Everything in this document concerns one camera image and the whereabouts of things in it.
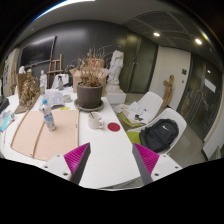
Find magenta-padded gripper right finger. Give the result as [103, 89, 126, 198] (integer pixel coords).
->
[131, 143, 183, 186]

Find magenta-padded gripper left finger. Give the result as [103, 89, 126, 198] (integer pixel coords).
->
[42, 142, 92, 185]

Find white blue-capped drink bottle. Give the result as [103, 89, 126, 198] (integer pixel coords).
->
[40, 98, 57, 132]

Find black backpack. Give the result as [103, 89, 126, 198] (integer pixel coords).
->
[139, 118, 180, 154]

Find beige wooden-framed panel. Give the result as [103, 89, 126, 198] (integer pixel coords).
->
[10, 109, 80, 162]

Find white ceramic mug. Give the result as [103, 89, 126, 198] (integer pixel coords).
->
[87, 111, 105, 131]

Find green seat cushion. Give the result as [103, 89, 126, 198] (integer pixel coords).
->
[117, 112, 144, 128]

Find flat round red coaster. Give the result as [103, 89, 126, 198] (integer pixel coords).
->
[107, 121, 122, 133]

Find stack of papers and books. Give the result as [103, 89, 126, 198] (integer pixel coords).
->
[120, 101, 153, 126]

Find grey plant saucer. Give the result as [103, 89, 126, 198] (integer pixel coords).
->
[73, 98, 105, 113]

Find white chair with backpack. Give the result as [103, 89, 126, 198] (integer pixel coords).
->
[133, 108, 188, 156]

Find white chair with papers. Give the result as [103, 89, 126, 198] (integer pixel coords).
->
[116, 91, 164, 129]

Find dried plant in grey pot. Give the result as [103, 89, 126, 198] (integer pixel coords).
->
[71, 46, 111, 109]

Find printed paper sheets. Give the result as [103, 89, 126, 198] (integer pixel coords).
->
[41, 90, 66, 108]

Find brown wooden figure statue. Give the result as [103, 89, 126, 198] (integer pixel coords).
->
[162, 74, 175, 108]

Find cardboard box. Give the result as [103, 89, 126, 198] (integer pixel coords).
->
[69, 66, 109, 98]

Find plain white chair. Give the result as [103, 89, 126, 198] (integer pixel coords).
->
[51, 73, 70, 89]

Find teal packet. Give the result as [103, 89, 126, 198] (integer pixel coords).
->
[0, 110, 16, 133]

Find wooden easel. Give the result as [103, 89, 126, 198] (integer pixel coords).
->
[46, 53, 64, 89]

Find tall white plaster statue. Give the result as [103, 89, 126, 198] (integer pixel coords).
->
[106, 49, 125, 93]

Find white statue pedestal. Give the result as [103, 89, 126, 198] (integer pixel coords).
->
[105, 89, 127, 106]

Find black wall screen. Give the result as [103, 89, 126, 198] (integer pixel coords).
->
[19, 35, 57, 69]

